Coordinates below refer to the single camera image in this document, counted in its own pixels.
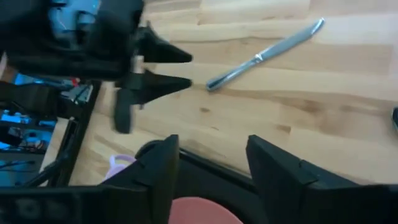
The pink plastic cup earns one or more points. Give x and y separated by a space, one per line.
118 166

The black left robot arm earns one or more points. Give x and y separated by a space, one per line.
31 96

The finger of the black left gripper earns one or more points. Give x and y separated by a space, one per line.
158 85
158 51

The silver table knife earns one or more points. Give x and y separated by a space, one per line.
264 54

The black table edge rail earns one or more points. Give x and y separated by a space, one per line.
74 146

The red plate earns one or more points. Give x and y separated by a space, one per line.
202 213

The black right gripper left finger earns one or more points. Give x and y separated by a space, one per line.
133 199

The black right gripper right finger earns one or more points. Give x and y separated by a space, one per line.
298 199

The blue-grey bowl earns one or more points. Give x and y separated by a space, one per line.
395 119

